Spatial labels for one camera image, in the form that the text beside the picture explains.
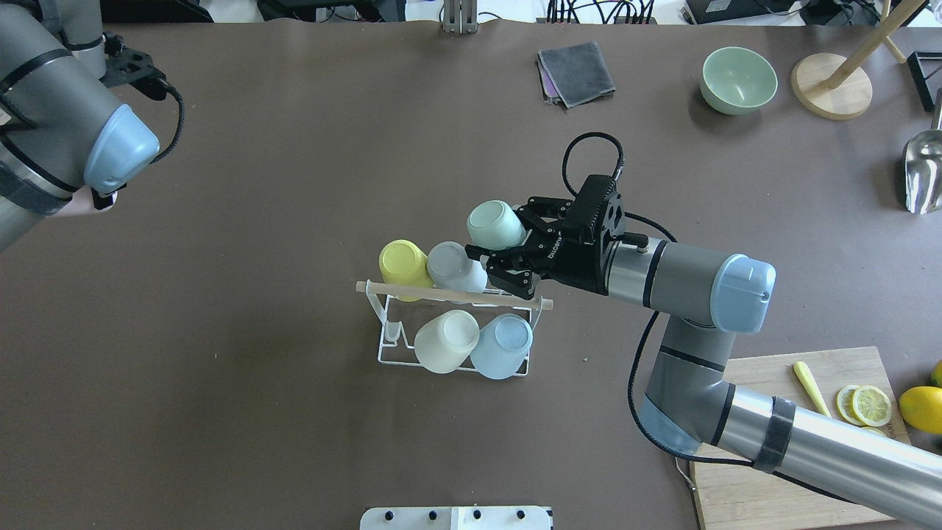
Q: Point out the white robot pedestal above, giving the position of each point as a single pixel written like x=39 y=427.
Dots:
x=514 y=516

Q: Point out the grey folded cloth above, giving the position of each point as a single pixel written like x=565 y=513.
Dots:
x=574 y=75

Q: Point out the yellow plastic knife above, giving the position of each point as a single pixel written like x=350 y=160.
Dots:
x=809 y=383

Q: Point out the cream white cup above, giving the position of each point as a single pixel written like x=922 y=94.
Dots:
x=443 y=344

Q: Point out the green bowl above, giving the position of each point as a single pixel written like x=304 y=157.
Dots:
x=737 y=81

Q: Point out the wooden cutting board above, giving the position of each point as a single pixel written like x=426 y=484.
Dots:
x=833 y=473

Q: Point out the metal scoop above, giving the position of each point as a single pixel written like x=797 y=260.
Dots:
x=922 y=167

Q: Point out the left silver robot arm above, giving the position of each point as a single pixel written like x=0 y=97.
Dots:
x=67 y=133

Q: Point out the lemon slice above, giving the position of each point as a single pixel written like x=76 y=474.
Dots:
x=843 y=401
x=871 y=406

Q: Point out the grey cup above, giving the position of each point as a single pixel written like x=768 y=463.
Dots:
x=451 y=269

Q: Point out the yellow lemon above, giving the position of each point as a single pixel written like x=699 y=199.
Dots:
x=921 y=408

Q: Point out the aluminium frame post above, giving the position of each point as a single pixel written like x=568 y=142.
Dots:
x=460 y=17

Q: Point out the wooden mug tree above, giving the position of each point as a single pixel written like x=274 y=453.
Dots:
x=836 y=87

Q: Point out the light blue cup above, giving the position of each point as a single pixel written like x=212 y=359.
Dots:
x=503 y=345

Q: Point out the yellow cup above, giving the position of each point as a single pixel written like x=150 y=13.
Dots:
x=401 y=262

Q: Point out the mint green cup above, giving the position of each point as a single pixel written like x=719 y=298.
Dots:
x=493 y=225

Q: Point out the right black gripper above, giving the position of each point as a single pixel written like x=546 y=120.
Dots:
x=572 y=263

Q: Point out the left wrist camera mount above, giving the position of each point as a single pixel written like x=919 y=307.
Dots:
x=127 y=66

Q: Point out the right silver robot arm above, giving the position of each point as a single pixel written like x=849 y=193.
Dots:
x=698 y=403

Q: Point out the white wire cup holder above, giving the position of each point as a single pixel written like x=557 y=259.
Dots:
x=403 y=310

